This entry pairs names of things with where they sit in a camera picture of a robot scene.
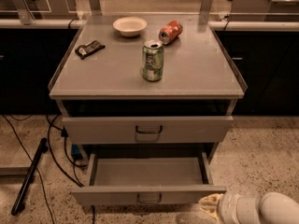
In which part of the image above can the grey drawer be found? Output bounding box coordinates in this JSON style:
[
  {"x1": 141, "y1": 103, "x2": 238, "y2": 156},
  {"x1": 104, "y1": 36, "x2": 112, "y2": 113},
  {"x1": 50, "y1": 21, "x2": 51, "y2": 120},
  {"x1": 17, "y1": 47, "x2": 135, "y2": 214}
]
[
  {"x1": 72, "y1": 154, "x2": 226, "y2": 206},
  {"x1": 63, "y1": 116, "x2": 233, "y2": 145}
]

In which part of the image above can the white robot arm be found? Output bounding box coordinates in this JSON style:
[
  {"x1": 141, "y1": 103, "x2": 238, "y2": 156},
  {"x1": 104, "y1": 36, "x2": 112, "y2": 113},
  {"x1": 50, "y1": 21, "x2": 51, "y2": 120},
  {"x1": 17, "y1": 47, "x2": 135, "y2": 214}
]
[{"x1": 199, "y1": 192, "x2": 299, "y2": 224}]

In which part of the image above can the grey top drawer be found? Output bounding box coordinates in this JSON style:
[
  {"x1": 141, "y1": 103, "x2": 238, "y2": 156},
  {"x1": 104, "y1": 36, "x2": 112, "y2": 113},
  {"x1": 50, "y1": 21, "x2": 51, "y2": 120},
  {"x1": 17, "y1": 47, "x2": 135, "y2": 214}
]
[{"x1": 63, "y1": 116, "x2": 233, "y2": 145}]

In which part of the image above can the grey drawer cabinet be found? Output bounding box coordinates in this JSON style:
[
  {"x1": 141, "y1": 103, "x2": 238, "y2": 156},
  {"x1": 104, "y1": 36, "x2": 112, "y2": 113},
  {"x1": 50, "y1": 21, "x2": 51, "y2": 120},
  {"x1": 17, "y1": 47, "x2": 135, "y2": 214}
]
[{"x1": 47, "y1": 13, "x2": 249, "y2": 161}]

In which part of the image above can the blue power block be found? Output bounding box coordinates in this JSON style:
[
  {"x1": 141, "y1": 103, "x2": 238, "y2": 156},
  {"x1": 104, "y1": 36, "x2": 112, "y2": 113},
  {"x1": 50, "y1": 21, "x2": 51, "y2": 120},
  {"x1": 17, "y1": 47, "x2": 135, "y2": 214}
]
[{"x1": 71, "y1": 145, "x2": 82, "y2": 159}]

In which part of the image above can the green soda can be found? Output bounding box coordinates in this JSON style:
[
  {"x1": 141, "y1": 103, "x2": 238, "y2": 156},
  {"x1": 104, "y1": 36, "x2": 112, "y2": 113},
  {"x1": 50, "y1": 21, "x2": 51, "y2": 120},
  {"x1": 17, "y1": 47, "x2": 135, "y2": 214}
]
[{"x1": 142, "y1": 40, "x2": 164, "y2": 82}]

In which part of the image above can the black pole on floor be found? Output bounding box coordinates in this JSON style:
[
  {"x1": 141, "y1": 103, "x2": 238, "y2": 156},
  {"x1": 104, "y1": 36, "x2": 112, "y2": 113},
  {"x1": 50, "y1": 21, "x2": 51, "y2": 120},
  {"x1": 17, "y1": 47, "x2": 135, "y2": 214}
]
[{"x1": 11, "y1": 138, "x2": 48, "y2": 216}]

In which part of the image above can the orange soda can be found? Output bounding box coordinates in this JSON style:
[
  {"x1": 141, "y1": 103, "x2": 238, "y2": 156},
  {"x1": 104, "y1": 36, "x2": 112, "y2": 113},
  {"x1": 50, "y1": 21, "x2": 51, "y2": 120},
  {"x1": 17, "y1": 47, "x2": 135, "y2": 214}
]
[{"x1": 159, "y1": 21, "x2": 183, "y2": 45}]

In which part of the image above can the white paper bowl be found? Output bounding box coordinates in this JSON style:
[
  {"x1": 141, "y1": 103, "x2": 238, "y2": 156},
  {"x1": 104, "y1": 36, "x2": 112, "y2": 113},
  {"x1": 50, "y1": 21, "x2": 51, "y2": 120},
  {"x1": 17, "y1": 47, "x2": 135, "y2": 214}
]
[{"x1": 113, "y1": 17, "x2": 148, "y2": 37}]

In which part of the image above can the thin black floor cable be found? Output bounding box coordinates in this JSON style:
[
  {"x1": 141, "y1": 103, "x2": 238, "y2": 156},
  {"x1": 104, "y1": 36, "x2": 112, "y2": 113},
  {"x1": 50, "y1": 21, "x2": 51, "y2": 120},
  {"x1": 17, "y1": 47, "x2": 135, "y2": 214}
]
[{"x1": 0, "y1": 114, "x2": 56, "y2": 224}]

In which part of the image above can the black looping floor cable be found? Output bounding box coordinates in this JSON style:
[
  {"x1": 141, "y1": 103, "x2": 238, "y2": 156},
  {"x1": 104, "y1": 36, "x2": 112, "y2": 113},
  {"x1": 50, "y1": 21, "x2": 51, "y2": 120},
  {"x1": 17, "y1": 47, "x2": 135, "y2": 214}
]
[{"x1": 45, "y1": 114, "x2": 96, "y2": 224}]

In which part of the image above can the white horizontal rail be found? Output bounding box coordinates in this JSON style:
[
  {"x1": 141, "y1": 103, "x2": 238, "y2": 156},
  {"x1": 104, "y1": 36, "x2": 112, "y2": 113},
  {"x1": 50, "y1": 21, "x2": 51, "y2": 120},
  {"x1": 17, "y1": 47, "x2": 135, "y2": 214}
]
[{"x1": 0, "y1": 20, "x2": 299, "y2": 32}]

